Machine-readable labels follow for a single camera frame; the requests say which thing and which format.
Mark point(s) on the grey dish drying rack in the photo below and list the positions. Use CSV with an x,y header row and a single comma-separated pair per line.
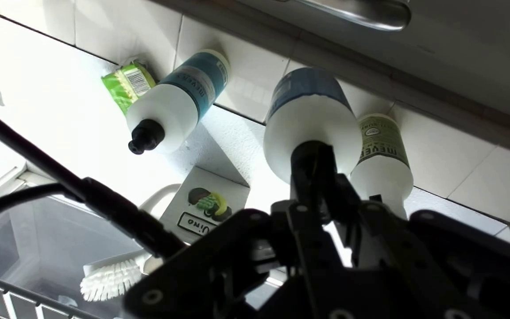
x,y
20,303

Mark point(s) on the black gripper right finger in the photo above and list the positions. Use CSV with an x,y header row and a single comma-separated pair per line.
x,y
394,275

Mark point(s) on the white blue soap bottle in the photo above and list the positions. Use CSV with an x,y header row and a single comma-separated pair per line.
x,y
309,105

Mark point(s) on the green label bottle on sill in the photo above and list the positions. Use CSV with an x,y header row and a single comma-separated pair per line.
x,y
383,170

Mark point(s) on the clear plastic container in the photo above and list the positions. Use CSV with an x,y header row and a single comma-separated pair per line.
x,y
45,247

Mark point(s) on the white sponge box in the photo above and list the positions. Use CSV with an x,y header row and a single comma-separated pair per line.
x,y
203,202

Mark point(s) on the white dish brush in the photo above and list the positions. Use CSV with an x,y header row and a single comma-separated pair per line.
x,y
114,277

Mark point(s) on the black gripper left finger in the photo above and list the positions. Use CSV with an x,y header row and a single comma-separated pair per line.
x,y
323,195

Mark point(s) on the teal bottle on sill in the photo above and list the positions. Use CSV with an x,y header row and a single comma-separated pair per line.
x,y
165,116

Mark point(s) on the green sponge on sill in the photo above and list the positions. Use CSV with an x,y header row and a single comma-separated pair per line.
x,y
128,84

